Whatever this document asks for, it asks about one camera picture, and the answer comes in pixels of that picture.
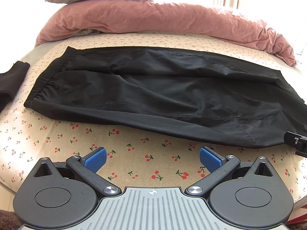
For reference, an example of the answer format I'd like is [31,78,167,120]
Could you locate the black pants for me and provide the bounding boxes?
[24,47,306,149]

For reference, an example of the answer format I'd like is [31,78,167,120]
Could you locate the pink duvet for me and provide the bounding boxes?
[35,0,297,67]

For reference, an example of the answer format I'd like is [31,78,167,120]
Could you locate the black garment at bed edge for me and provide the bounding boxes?
[0,61,30,111]

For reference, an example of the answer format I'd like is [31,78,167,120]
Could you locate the cherry print bed sheet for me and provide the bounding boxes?
[0,31,307,203]

